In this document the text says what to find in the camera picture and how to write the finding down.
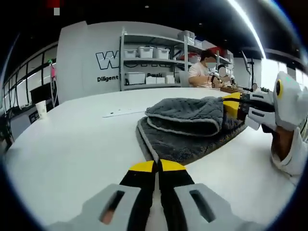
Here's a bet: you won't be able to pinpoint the grey towel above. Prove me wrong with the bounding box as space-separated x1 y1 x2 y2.
136 96 248 167

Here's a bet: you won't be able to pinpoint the person's right hand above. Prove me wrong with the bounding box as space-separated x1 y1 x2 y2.
261 124 298 161

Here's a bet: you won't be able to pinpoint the black tripod stand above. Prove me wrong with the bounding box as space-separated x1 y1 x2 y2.
242 50 258 92

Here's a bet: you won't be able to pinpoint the brown wooden box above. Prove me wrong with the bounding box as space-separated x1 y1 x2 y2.
220 86 244 93

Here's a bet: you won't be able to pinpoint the ceiling light strip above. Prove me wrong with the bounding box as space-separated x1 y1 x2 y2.
227 0 267 58

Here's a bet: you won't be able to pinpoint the grey panel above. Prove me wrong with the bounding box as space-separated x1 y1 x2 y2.
179 70 191 88

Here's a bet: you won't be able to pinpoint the grey metal shelf rack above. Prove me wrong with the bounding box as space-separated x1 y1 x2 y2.
119 31 235 91

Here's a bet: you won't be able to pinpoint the stacked clear bins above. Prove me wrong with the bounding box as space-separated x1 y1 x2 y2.
178 30 195 44

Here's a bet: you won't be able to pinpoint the cabinet with label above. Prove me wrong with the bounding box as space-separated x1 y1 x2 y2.
14 108 41 140

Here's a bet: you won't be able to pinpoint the white paper cup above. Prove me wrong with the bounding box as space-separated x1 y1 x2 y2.
35 100 48 120

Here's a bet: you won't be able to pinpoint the large white storage bin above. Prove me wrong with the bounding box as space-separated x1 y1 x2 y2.
125 72 146 85

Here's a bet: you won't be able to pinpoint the black monitor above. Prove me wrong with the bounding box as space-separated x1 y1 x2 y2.
30 85 53 106

